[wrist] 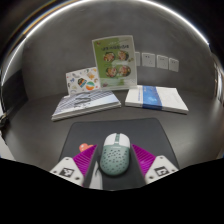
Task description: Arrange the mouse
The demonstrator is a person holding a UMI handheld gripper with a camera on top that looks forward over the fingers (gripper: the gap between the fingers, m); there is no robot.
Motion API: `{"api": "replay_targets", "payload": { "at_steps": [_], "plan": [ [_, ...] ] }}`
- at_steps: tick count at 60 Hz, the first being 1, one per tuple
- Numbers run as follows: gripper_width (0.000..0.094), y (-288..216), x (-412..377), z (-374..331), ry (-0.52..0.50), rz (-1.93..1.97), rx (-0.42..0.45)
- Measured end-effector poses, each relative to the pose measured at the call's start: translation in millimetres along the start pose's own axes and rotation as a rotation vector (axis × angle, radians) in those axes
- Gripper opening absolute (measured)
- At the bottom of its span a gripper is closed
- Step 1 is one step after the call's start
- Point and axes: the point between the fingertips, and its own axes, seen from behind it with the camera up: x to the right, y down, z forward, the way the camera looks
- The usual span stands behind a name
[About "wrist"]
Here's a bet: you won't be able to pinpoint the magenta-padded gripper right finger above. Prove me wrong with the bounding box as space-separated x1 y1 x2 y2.
130 143 179 186

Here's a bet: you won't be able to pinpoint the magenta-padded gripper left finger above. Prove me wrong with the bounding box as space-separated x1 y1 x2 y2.
49 143 104 190

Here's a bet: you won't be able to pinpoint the green and white perforated mouse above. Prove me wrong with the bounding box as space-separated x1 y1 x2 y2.
99 132 131 177

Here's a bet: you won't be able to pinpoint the grey striped cover book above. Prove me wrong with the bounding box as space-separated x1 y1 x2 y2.
51 89 123 122

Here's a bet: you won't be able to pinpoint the green menu in acrylic stand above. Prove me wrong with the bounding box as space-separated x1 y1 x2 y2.
91 34 138 92

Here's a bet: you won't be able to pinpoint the black mouse pad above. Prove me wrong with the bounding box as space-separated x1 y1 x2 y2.
57 117 181 171

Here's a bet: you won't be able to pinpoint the white sticker sheet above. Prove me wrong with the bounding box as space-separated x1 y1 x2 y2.
65 66 102 96

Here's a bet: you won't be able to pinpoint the white book with blue band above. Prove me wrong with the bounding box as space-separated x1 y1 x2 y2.
124 84 190 115

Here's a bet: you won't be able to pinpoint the white wall sockets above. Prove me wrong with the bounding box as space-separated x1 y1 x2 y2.
134 51 180 73

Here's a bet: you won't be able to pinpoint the black flat panel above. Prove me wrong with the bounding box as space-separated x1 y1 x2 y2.
1 69 29 113

